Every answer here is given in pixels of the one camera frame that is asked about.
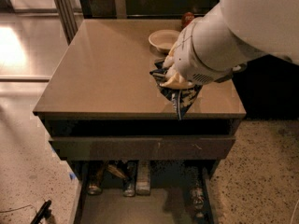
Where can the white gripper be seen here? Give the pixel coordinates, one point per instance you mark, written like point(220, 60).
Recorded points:
point(184, 54)

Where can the blue chip bag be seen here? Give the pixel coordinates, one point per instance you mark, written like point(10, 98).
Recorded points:
point(181, 100)

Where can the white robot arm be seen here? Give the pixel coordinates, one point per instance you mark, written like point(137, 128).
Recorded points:
point(231, 33)

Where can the grey drawer cabinet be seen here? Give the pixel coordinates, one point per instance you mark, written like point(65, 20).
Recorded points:
point(102, 87)

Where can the clear plastic bottle in drawer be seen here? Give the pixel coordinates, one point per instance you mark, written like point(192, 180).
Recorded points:
point(197, 195)

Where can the brown snack bag in drawer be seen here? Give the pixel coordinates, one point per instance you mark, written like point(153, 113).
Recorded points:
point(116, 171)

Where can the brown bottle in drawer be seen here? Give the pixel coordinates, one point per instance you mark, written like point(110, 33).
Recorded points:
point(96, 171)

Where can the dark can in drawer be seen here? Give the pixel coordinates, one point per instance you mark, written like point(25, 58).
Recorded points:
point(129, 181)

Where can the closed dark top drawer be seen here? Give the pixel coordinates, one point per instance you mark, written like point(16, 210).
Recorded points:
point(215, 147)

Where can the open middle drawer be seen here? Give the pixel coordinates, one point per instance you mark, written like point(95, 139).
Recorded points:
point(169, 201)

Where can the white bowl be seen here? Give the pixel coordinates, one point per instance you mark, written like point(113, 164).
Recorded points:
point(163, 40)

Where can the blue tape piece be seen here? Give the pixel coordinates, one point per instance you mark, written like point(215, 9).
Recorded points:
point(72, 176)

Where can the black tool on floor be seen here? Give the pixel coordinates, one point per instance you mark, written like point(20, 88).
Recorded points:
point(43, 212)

